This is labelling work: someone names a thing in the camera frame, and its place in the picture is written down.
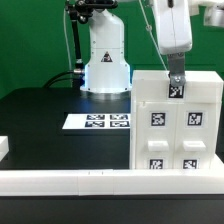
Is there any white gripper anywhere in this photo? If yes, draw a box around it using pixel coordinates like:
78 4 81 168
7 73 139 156
152 0 192 86

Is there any white cabinet top block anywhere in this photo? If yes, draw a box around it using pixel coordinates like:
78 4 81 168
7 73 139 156
132 70 223 103

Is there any white cabinet body box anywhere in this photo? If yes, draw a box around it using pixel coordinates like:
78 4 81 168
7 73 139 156
130 102 221 170

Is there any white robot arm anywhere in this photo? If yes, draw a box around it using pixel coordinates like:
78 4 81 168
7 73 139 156
81 0 192 94

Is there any white base tag plate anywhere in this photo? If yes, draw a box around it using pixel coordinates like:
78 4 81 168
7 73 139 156
62 113 130 130

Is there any white L-shaped obstacle fence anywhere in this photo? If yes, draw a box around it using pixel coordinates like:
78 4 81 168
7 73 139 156
0 134 224 196

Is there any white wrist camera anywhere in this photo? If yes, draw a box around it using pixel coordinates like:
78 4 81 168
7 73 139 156
204 4 224 28

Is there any black cable bundle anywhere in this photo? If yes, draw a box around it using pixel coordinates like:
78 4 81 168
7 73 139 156
43 70 83 89

